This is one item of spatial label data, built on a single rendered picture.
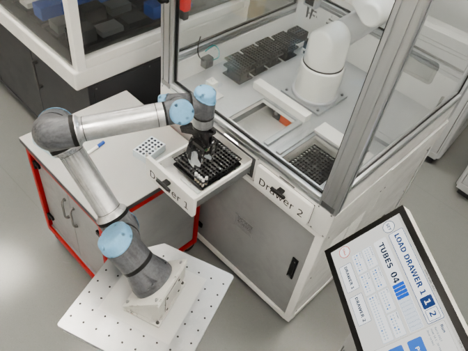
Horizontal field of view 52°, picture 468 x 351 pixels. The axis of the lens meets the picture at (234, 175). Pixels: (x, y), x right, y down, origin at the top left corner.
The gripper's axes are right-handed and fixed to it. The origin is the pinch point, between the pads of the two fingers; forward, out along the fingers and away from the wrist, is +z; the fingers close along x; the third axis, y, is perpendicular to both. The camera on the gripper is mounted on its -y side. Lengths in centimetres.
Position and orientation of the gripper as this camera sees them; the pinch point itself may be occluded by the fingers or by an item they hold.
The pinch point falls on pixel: (196, 161)
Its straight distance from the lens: 185.1
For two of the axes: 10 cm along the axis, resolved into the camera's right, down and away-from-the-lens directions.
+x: 7.0, -4.6, 5.4
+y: 7.0, 5.7, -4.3
